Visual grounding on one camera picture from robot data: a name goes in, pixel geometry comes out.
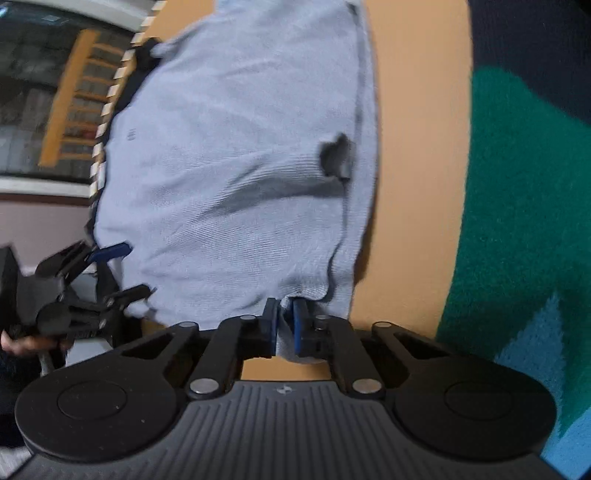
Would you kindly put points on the round wooden table striped rim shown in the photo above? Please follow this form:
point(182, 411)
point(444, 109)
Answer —
point(411, 138)

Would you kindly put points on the person's left hand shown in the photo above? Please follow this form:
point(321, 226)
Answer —
point(32, 345)

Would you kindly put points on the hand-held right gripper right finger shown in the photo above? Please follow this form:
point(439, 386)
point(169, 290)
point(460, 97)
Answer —
point(299, 325)

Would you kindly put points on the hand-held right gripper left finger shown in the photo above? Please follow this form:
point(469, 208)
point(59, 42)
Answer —
point(271, 325)

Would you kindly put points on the wooden spindle-back chair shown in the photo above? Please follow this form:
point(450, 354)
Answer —
point(69, 97)

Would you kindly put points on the grey shirt with black sleeves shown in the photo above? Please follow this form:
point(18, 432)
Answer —
point(231, 161)

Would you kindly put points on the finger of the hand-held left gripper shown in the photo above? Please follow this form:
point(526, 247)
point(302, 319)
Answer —
point(115, 302)
point(108, 253)

